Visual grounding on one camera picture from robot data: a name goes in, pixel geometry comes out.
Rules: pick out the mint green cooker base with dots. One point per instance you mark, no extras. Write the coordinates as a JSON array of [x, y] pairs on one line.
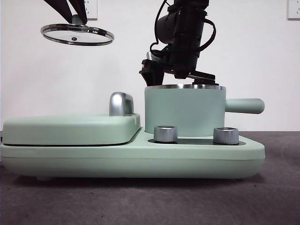
[[93, 161]]

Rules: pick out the white wall socket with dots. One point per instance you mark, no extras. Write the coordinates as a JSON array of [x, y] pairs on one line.
[[92, 9], [294, 10]]

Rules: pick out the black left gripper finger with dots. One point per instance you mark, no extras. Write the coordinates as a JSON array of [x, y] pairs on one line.
[[82, 10], [62, 8]]

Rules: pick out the mint green griddle cover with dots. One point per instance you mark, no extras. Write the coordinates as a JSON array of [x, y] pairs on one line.
[[70, 131]]

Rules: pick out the silver control knob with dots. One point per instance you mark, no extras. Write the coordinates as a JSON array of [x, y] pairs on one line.
[[165, 134], [225, 136]]

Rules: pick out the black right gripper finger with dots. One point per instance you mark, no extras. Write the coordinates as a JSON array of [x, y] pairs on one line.
[[204, 78], [154, 78]]

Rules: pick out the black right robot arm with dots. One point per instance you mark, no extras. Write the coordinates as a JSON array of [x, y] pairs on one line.
[[182, 35]]

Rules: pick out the black control panel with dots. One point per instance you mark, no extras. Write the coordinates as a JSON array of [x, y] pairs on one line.
[[194, 141]]

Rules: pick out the glass lid with green knob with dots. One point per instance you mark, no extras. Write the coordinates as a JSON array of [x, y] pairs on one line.
[[77, 35]]

